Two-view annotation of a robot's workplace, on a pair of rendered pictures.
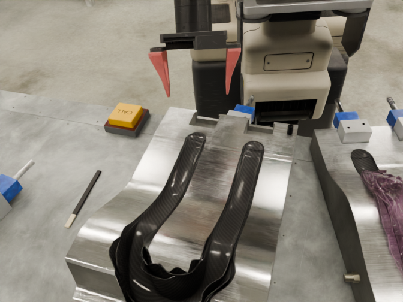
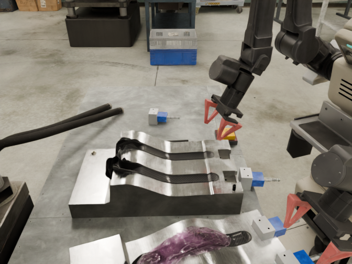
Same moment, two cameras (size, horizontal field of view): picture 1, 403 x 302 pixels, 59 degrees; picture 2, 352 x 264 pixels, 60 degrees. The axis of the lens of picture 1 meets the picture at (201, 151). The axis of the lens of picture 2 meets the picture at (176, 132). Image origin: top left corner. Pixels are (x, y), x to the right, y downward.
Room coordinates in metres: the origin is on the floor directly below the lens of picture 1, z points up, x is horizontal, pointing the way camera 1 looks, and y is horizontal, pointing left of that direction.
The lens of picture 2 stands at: (0.08, -0.68, 1.52)
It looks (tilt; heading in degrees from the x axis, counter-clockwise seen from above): 34 degrees down; 67
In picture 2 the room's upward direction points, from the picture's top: straight up
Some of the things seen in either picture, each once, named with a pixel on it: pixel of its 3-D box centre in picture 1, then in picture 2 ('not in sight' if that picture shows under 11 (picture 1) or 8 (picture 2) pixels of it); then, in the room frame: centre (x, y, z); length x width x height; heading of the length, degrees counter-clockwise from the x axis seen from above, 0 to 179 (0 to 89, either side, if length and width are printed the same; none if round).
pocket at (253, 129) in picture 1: (259, 134); (230, 180); (0.49, -0.11, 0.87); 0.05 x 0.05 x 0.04; 69
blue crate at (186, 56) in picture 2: not in sight; (173, 52); (1.57, 2.98, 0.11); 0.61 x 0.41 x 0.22; 157
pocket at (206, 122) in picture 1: (205, 126); (224, 158); (0.53, -0.01, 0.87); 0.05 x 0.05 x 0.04; 69
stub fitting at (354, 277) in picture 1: (351, 277); not in sight; (0.21, -0.20, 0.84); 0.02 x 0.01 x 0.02; 86
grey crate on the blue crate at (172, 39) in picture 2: not in sight; (173, 39); (1.57, 2.98, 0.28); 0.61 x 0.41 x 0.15; 157
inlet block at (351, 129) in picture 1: (345, 120); (277, 226); (0.53, -0.30, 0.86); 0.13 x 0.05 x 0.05; 176
